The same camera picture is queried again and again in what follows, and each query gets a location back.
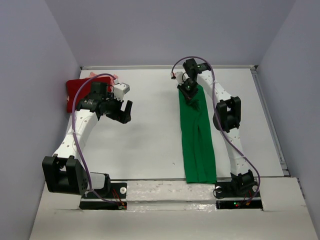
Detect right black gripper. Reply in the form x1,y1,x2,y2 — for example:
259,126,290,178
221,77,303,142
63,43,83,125
177,79,199,103

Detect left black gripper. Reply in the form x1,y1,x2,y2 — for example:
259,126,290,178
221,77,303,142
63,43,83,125
102,91,132,124

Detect green t shirt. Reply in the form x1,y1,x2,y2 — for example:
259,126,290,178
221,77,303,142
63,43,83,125
179,86,217,184

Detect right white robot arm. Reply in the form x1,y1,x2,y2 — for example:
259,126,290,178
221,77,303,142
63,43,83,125
171,56,261,202

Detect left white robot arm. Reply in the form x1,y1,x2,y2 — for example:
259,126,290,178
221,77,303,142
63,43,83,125
42,81,133,198

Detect pink folded t shirt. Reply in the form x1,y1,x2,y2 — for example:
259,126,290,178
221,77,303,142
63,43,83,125
88,72,119,86

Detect red folded t shirt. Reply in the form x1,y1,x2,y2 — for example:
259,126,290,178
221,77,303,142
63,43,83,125
66,76,114,113

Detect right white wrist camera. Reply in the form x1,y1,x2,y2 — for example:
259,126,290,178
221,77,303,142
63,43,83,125
170,71,185,85

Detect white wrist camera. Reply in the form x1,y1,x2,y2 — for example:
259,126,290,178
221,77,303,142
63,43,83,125
170,71,185,85
112,79,130,102

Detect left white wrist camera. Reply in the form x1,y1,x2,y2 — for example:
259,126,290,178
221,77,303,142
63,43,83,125
112,79,130,102

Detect aluminium table rail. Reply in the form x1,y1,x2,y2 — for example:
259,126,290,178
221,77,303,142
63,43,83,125
80,65,258,71

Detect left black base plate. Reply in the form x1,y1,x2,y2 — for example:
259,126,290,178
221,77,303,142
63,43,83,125
79,181,128,211

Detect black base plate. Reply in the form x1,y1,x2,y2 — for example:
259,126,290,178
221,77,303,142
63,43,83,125
212,181,263,210
79,181,128,211

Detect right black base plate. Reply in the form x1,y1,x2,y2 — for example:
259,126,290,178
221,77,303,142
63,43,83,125
212,181,263,210

